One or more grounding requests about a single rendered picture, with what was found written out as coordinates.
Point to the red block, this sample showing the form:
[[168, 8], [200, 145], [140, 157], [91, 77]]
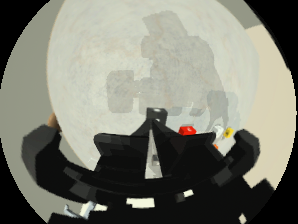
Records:
[[187, 131]]

